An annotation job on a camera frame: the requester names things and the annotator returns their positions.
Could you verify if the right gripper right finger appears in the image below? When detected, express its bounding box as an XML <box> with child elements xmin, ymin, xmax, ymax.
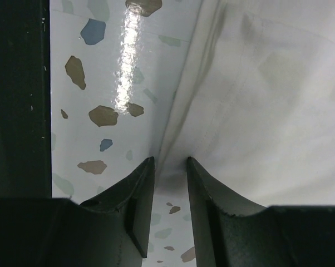
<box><xmin>186</xmin><ymin>157</ymin><xmax>335</xmax><ymax>266</ymax></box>

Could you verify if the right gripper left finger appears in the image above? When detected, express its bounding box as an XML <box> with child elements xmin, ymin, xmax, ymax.
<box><xmin>0</xmin><ymin>157</ymin><xmax>155</xmax><ymax>266</ymax></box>

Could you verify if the white t shirt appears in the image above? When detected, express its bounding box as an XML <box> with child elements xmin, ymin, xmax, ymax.
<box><xmin>156</xmin><ymin>1</ymin><xmax>335</xmax><ymax>205</ymax></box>

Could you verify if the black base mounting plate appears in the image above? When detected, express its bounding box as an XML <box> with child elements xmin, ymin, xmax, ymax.
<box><xmin>0</xmin><ymin>1</ymin><xmax>52</xmax><ymax>198</ymax></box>

